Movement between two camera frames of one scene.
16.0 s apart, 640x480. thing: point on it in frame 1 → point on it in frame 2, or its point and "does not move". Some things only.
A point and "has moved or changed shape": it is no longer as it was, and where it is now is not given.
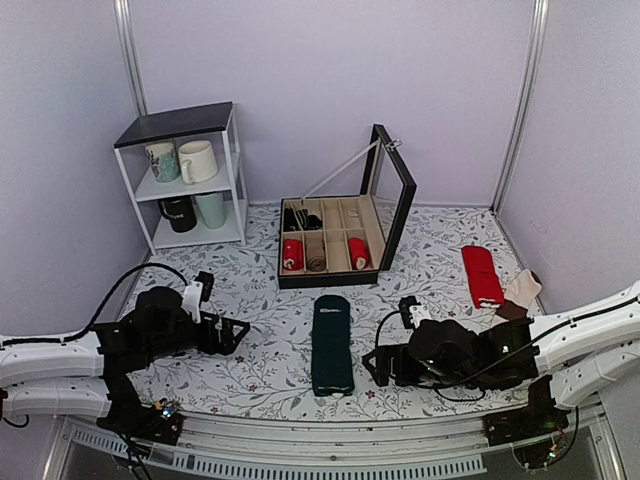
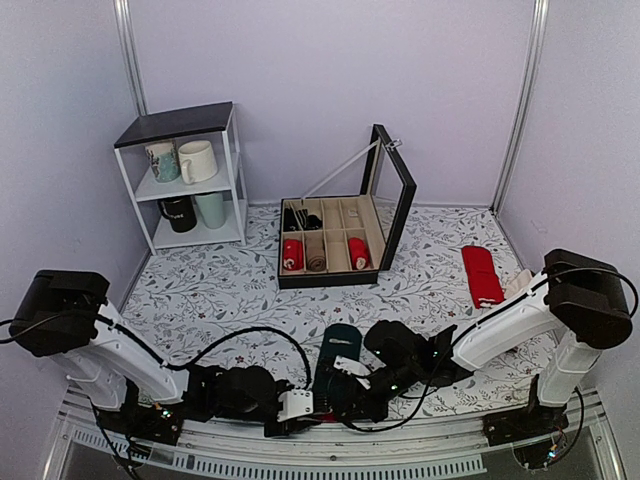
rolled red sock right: [359, 253] does not move
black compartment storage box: [347, 240] does not move
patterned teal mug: [164, 161] does not move
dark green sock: [332, 369] has moved or changed shape
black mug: [181, 212] does not move
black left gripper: [226, 345] → [291, 427]
